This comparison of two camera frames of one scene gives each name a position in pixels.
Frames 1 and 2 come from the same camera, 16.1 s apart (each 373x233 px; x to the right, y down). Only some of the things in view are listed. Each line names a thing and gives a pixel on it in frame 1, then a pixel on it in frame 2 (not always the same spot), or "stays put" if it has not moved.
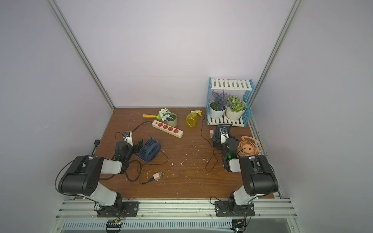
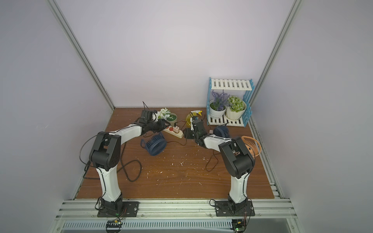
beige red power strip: (167, 128) stays put
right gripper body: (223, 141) → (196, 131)
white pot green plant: (236, 108) stays put
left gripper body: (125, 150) → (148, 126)
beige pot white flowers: (170, 118) stays put
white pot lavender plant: (218, 106) stays put
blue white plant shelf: (247, 87) stays put
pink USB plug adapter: (157, 175) → (176, 129)
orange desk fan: (248, 147) stays put
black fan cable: (141, 169) → (139, 161)
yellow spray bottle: (192, 118) stays put
